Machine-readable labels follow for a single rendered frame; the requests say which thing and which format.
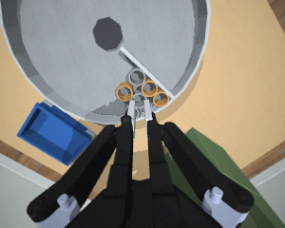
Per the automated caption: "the blue open crate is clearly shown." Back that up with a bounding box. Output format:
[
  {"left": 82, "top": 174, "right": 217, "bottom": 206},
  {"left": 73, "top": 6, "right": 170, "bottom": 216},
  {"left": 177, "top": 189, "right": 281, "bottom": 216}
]
[{"left": 16, "top": 99, "right": 95, "bottom": 166}]

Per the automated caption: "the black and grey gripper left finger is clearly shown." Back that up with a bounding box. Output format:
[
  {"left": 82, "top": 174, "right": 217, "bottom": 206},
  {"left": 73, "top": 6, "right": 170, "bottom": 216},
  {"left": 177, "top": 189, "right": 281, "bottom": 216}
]
[{"left": 27, "top": 100, "right": 136, "bottom": 228}]

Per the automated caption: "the grey round turntable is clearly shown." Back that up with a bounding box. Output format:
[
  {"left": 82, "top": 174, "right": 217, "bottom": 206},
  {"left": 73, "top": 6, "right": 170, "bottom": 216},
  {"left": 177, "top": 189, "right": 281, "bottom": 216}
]
[{"left": 0, "top": 0, "right": 211, "bottom": 124}]

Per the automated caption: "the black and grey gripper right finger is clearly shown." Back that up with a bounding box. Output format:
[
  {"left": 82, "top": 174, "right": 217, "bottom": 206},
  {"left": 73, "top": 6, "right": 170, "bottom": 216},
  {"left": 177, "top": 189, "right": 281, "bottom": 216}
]
[{"left": 144, "top": 100, "right": 255, "bottom": 228}]

